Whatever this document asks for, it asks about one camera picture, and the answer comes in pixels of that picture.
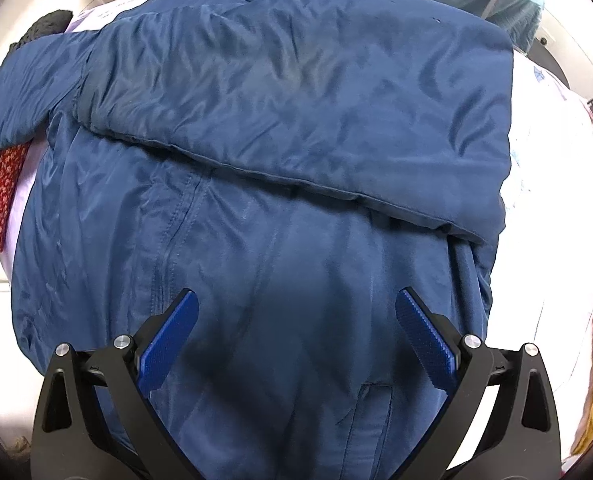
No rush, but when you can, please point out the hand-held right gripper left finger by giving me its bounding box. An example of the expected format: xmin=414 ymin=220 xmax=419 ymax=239
xmin=30 ymin=287 xmax=202 ymax=480

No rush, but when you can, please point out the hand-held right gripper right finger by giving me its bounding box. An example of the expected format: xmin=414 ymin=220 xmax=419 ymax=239
xmin=395 ymin=286 xmax=561 ymax=480

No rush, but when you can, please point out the navy blue jacket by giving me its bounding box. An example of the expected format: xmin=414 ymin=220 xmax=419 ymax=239
xmin=0 ymin=0 xmax=515 ymax=480

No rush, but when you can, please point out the purple floral bedsheet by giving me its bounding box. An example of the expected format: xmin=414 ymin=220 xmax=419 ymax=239
xmin=6 ymin=0 xmax=593 ymax=456

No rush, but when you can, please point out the red floral cloth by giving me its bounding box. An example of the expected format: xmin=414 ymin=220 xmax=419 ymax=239
xmin=0 ymin=142 xmax=30 ymax=257

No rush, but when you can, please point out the black round stool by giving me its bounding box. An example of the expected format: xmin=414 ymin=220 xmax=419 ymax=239
xmin=524 ymin=35 xmax=577 ymax=92

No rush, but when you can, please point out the pile of grey blue bedding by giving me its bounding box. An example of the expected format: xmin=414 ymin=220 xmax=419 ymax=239
xmin=361 ymin=0 xmax=547 ymax=56

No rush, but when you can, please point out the black knit garment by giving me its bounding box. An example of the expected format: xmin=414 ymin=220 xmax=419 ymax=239
xmin=0 ymin=10 xmax=73 ymax=221

